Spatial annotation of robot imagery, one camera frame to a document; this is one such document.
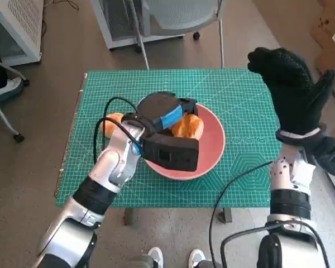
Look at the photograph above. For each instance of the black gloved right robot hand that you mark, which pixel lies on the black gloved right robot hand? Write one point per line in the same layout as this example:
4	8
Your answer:
296	97

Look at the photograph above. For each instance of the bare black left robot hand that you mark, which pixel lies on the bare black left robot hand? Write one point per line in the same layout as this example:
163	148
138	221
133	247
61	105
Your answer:
159	107

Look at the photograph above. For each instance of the long striped toy bread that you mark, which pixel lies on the long striped toy bread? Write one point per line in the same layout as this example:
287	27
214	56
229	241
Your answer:
190	127

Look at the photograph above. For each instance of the round toy bread bun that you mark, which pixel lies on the round toy bread bun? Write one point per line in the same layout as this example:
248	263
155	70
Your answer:
107	131

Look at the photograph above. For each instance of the pink bowl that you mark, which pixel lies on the pink bowl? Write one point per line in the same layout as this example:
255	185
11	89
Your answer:
209	150

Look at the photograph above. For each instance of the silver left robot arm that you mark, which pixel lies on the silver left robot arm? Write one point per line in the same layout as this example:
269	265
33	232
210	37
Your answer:
111	164

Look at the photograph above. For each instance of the green cutting mat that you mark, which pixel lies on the green cutting mat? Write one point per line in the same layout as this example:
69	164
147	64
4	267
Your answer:
128	81

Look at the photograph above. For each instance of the cardboard box with white label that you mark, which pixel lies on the cardboard box with white label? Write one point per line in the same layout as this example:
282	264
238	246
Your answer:
328	19

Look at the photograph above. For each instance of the grey mesh chair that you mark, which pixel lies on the grey mesh chair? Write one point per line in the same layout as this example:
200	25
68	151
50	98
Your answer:
181	14

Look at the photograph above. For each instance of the grey table leg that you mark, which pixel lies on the grey table leg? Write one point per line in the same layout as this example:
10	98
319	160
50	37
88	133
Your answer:
227	215
128	216

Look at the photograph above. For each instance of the white shoe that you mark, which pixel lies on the white shoe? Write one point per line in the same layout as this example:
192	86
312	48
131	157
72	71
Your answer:
196	257
155	255

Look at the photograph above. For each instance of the large white perforated cabinet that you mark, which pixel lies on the large white perforated cabinet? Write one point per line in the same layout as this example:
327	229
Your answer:
19	22

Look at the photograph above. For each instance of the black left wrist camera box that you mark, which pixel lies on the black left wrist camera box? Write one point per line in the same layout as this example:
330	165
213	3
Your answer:
170	153

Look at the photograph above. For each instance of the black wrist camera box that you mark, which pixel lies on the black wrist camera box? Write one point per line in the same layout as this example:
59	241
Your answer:
332	156
170	153

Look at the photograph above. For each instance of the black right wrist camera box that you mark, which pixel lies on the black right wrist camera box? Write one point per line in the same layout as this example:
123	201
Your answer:
332	156

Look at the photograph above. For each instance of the white frame wheeled chair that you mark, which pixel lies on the white frame wheeled chair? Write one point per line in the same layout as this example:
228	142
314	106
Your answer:
5	117

